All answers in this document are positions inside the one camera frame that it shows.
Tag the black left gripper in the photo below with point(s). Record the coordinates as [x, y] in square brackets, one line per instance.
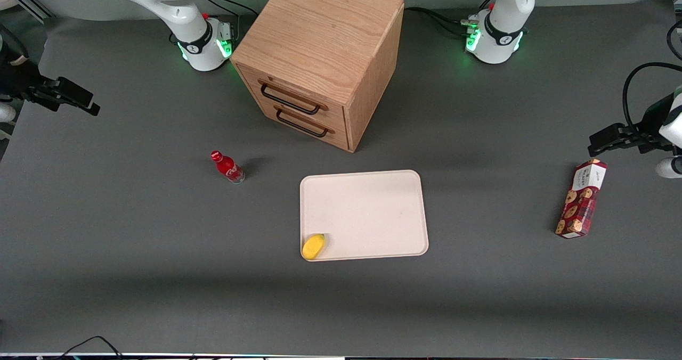
[650, 122]

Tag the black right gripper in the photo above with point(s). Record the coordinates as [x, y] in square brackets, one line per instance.
[20, 81]

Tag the small red coke bottle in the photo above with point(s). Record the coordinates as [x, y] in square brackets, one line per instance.
[228, 167]

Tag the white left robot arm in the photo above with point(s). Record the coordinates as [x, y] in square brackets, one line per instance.
[503, 14]

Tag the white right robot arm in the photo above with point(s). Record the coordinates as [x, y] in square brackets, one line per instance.
[181, 8]

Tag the beige rectangular tray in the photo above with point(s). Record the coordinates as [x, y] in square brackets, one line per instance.
[367, 213]

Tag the red cookie box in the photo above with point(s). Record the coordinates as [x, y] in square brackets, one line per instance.
[581, 200]

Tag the wooden two-drawer cabinet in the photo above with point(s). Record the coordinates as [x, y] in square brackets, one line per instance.
[325, 46]

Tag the yellow toy mango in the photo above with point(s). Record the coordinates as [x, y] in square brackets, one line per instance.
[313, 246]

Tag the aluminium frame rail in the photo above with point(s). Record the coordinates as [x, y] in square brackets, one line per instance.
[24, 0]

